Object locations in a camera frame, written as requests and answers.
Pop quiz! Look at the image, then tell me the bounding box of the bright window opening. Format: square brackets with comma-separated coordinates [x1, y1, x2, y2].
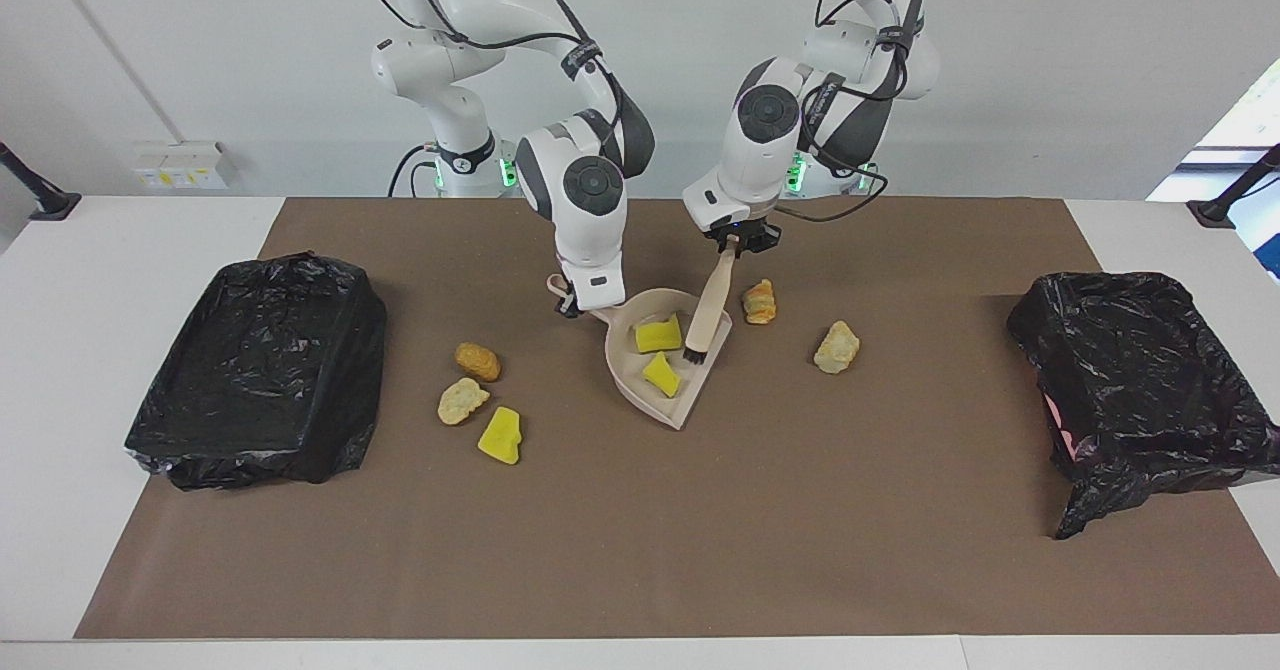
[1145, 55, 1280, 281]

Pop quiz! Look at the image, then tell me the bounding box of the yellow sponge wedge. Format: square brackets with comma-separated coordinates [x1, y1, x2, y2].
[642, 352, 681, 398]

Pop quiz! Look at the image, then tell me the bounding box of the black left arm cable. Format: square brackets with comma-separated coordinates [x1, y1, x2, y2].
[775, 0, 926, 223]

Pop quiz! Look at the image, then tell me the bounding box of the pale square bread piece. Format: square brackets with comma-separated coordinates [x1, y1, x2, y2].
[813, 320, 861, 375]

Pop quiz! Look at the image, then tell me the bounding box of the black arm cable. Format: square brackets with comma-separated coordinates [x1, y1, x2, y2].
[355, 0, 626, 151]
[775, 0, 926, 223]

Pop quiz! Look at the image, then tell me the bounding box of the black base cable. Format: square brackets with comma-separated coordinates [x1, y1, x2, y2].
[388, 145, 441, 198]

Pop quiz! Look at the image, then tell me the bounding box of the pale round cracker piece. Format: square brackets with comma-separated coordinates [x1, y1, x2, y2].
[437, 377, 492, 426]

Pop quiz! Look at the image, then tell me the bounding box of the pink bin in black bag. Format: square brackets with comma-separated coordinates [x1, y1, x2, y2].
[1006, 270, 1280, 541]

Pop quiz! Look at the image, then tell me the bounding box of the beige plastic dustpan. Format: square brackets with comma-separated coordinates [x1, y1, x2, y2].
[545, 273, 734, 432]

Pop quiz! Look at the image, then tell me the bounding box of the brown paper table mat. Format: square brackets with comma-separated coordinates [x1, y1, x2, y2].
[75, 197, 1280, 641]

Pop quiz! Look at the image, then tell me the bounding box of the white wall socket box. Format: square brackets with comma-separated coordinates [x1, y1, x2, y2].
[133, 142, 233, 191]

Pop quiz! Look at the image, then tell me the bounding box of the brown nugget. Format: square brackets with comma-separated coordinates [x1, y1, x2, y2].
[455, 342, 502, 383]

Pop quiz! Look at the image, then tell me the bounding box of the flat tray in black bag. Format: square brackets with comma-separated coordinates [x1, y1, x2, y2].
[124, 252, 388, 492]

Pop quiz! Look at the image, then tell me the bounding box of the small croissant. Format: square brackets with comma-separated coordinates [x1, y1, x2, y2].
[741, 278, 778, 326]

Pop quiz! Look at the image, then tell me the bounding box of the beige hand brush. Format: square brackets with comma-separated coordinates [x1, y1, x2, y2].
[682, 235, 741, 367]

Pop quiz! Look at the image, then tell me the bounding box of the black clamp stand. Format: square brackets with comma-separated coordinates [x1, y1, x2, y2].
[1187, 143, 1280, 229]
[0, 140, 83, 223]

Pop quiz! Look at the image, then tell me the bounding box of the notched yellow sponge piece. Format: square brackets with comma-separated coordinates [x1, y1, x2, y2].
[636, 315, 683, 354]

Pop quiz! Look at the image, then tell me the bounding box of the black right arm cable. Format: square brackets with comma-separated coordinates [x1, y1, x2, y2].
[355, 0, 626, 151]

